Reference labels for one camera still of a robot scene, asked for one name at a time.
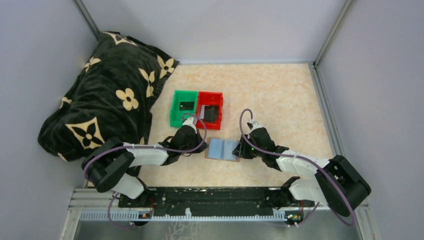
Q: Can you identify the black floral blanket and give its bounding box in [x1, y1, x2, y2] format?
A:
[37, 31, 179, 162]

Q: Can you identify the aluminium frame rail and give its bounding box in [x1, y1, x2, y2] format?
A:
[309, 63, 372, 217]

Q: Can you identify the green plastic bin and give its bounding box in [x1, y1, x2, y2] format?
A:
[169, 90, 199, 128]

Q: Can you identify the black card in green bin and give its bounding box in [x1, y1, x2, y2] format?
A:
[179, 101, 195, 111]

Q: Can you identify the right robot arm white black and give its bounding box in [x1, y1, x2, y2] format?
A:
[232, 127, 372, 217]

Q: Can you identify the black card in red bin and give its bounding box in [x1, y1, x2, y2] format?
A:
[200, 105, 219, 123]

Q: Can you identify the red plastic bin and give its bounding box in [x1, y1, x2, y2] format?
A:
[195, 91, 224, 130]

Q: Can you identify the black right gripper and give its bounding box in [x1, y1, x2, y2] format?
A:
[232, 133, 265, 159]

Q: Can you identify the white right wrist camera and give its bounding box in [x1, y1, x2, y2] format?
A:
[247, 120, 263, 132]

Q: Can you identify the brown leather card holder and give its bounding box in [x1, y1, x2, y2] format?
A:
[204, 137, 240, 162]

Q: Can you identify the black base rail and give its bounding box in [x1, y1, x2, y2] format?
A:
[118, 187, 314, 209]

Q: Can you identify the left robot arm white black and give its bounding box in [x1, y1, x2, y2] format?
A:
[81, 125, 209, 207]

